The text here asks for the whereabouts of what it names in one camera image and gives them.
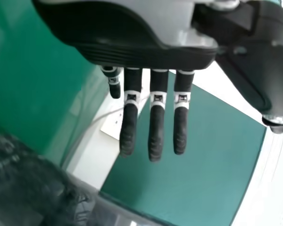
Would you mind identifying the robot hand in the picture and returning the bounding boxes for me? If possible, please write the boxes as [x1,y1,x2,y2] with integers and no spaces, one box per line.
[32,0,283,163]

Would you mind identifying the white socket strip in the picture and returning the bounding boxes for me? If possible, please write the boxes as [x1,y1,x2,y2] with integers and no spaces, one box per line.
[100,110,124,140]

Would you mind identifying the black textured cover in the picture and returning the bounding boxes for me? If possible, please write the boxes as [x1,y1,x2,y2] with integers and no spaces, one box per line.
[0,133,142,226]

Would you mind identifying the grey cable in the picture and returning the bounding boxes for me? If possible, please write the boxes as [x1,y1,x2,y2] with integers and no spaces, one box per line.
[65,87,154,168]

